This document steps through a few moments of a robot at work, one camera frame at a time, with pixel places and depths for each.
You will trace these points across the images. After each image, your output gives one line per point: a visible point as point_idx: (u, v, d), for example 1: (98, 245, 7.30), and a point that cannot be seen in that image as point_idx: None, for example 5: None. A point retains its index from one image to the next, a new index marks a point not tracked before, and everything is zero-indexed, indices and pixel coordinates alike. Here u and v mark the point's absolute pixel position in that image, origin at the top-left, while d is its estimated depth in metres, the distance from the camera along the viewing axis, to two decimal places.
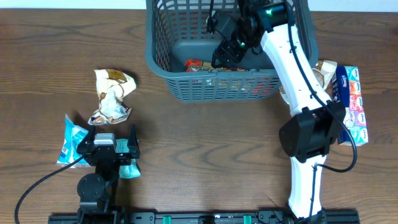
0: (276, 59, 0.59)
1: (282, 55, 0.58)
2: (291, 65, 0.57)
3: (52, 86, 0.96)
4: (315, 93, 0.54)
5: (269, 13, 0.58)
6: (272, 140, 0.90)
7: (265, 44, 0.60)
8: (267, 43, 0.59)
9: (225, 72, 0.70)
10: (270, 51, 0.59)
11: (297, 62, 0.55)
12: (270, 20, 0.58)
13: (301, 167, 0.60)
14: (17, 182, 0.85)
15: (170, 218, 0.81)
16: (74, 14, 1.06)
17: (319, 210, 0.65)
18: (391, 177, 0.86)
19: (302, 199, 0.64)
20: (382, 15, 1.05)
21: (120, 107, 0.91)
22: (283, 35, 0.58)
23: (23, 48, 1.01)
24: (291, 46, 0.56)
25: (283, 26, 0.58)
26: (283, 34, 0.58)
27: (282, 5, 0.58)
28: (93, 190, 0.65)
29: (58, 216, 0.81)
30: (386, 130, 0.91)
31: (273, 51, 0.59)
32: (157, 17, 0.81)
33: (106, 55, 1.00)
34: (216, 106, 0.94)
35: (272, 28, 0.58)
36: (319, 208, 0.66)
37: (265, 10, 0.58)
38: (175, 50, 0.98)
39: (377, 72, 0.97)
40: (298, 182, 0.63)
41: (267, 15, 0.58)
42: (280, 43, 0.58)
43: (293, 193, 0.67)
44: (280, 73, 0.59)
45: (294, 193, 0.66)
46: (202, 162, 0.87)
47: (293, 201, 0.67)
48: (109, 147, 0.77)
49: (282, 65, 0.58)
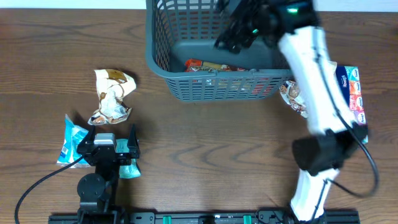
0: (296, 67, 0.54)
1: (305, 61, 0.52)
2: (314, 74, 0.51)
3: (52, 86, 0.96)
4: (339, 111, 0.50)
5: (293, 12, 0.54)
6: (272, 140, 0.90)
7: (285, 49, 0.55)
8: (288, 49, 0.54)
9: (225, 72, 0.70)
10: (291, 58, 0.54)
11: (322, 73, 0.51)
12: (293, 18, 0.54)
13: (311, 181, 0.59)
14: (17, 182, 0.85)
15: (170, 218, 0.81)
16: (74, 13, 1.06)
17: (321, 213, 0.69)
18: (391, 177, 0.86)
19: (306, 206, 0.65)
20: (382, 14, 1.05)
21: (120, 107, 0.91)
22: (307, 41, 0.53)
23: (23, 48, 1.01)
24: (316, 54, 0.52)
25: (308, 31, 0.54)
26: (307, 40, 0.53)
27: (305, 3, 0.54)
28: (93, 190, 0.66)
29: (58, 216, 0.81)
30: (386, 130, 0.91)
31: (295, 58, 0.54)
32: (157, 17, 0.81)
33: (106, 55, 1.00)
34: (216, 106, 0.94)
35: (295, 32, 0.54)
36: (321, 212, 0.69)
37: (287, 9, 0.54)
38: (175, 49, 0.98)
39: (377, 72, 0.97)
40: (305, 191, 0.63)
41: (288, 14, 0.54)
42: (303, 50, 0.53)
43: (296, 196, 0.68)
44: (300, 83, 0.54)
45: (298, 196, 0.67)
46: (202, 162, 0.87)
47: (296, 203, 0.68)
48: (109, 147, 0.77)
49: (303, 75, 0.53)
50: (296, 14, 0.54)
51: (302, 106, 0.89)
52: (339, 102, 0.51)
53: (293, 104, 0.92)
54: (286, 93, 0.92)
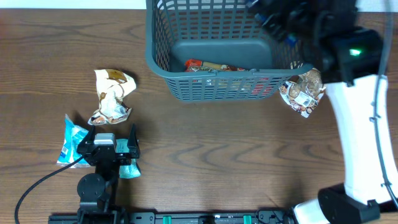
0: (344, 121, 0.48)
1: (355, 119, 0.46)
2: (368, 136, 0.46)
3: (51, 86, 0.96)
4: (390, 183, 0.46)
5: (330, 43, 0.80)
6: (272, 140, 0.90)
7: (335, 93, 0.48)
8: (338, 94, 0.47)
9: (226, 71, 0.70)
10: (341, 105, 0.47)
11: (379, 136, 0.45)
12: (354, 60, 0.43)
13: None
14: (16, 182, 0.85)
15: (170, 218, 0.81)
16: (74, 13, 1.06)
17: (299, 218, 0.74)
18: None
19: None
20: None
21: (120, 107, 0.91)
22: (369, 89, 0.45)
23: (23, 48, 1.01)
24: (374, 113, 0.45)
25: (369, 79, 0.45)
26: (367, 89, 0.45)
27: None
28: (93, 190, 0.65)
29: (58, 216, 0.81)
30: None
31: (346, 110, 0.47)
32: (157, 17, 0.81)
33: (106, 55, 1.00)
34: (217, 106, 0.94)
35: (352, 81, 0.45)
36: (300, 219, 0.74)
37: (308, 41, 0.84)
38: (175, 49, 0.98)
39: None
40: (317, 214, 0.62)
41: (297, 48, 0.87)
42: (359, 106, 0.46)
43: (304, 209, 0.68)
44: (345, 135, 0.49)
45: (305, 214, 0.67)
46: (203, 162, 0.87)
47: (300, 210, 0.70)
48: (109, 147, 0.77)
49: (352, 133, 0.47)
50: (358, 56, 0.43)
51: (303, 106, 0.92)
52: (387, 161, 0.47)
53: (293, 104, 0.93)
54: (286, 93, 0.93)
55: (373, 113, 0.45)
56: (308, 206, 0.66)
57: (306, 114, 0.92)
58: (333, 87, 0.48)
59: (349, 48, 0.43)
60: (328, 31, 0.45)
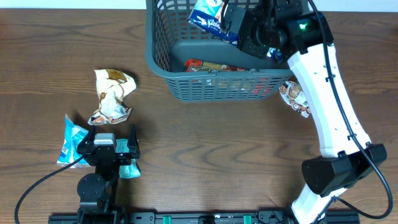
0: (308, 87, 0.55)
1: (314, 82, 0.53)
2: (328, 95, 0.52)
3: (51, 86, 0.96)
4: (355, 134, 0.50)
5: (303, 27, 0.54)
6: (272, 140, 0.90)
7: (295, 66, 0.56)
8: (298, 66, 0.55)
9: (225, 71, 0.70)
10: (302, 74, 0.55)
11: (335, 92, 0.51)
12: (303, 34, 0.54)
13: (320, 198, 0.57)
14: (16, 183, 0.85)
15: (170, 218, 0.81)
16: (73, 13, 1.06)
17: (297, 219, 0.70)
18: (390, 177, 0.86)
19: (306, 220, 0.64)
20: (381, 14, 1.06)
21: (120, 107, 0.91)
22: (320, 56, 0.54)
23: (23, 48, 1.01)
24: (328, 74, 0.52)
25: (319, 47, 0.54)
26: (319, 57, 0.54)
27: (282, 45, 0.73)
28: (93, 190, 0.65)
29: (58, 216, 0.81)
30: (386, 130, 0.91)
31: (306, 76, 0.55)
32: (157, 17, 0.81)
33: (106, 55, 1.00)
34: (216, 106, 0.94)
35: (305, 50, 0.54)
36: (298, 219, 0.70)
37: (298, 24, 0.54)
38: (175, 49, 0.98)
39: (377, 73, 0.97)
40: (309, 203, 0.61)
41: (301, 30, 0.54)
42: (314, 68, 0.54)
43: (298, 206, 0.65)
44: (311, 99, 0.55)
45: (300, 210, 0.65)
46: (202, 162, 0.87)
47: (296, 207, 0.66)
48: (109, 147, 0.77)
49: (315, 95, 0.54)
50: (306, 29, 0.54)
51: (303, 106, 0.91)
52: (350, 115, 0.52)
53: (293, 104, 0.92)
54: (286, 93, 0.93)
55: (328, 74, 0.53)
56: (300, 200, 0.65)
57: (306, 114, 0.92)
58: (291, 60, 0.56)
59: (298, 24, 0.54)
60: (279, 16, 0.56)
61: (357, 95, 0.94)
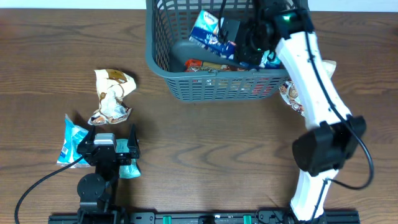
0: (293, 70, 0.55)
1: (297, 63, 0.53)
2: (310, 74, 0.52)
3: (51, 86, 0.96)
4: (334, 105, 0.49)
5: (286, 19, 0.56)
6: (272, 140, 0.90)
7: (281, 52, 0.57)
8: (283, 52, 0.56)
9: (225, 71, 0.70)
10: (287, 60, 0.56)
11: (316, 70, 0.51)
12: (287, 25, 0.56)
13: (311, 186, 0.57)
14: (16, 182, 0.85)
15: (170, 218, 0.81)
16: (73, 13, 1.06)
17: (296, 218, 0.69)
18: (390, 177, 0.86)
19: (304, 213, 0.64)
20: (380, 15, 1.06)
21: (120, 107, 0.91)
22: (302, 42, 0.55)
23: (23, 48, 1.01)
24: (310, 55, 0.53)
25: (301, 34, 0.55)
26: (301, 42, 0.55)
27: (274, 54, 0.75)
28: (93, 190, 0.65)
29: (58, 216, 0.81)
30: (386, 130, 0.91)
31: (290, 60, 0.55)
32: (157, 17, 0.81)
33: (106, 55, 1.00)
34: (216, 106, 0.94)
35: (288, 35, 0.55)
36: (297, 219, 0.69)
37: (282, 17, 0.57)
38: (176, 49, 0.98)
39: (377, 73, 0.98)
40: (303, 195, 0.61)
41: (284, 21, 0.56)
42: (297, 51, 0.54)
43: (296, 201, 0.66)
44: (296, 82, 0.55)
45: (298, 205, 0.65)
46: (202, 162, 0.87)
47: (295, 204, 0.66)
48: (109, 147, 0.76)
49: (298, 76, 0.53)
50: (290, 20, 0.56)
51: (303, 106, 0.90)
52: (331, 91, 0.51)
53: (293, 104, 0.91)
54: (286, 93, 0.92)
55: (309, 56, 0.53)
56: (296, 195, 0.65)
57: None
58: (277, 49, 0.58)
59: (282, 17, 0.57)
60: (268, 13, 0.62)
61: (357, 95, 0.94)
